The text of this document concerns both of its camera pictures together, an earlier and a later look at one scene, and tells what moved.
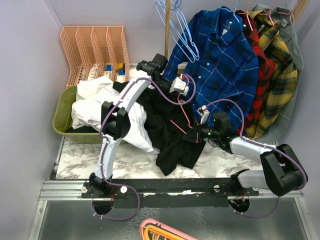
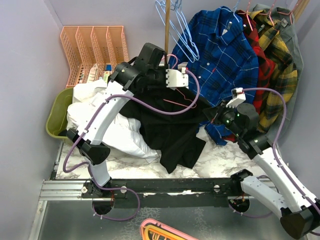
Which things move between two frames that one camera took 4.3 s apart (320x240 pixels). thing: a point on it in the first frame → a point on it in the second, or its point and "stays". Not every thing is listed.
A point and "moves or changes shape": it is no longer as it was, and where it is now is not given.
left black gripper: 175,93 → 163,83
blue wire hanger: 172,16 stays
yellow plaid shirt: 285,77 stays
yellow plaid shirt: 287,18 stays
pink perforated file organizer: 95,51 stays
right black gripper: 193,135 → 212,112
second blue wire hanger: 234,10 stays
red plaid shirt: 266,69 stays
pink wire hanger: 183,110 → 180,94
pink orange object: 151,229 stays
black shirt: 167,121 moves or changes shape
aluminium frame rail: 81,190 stays
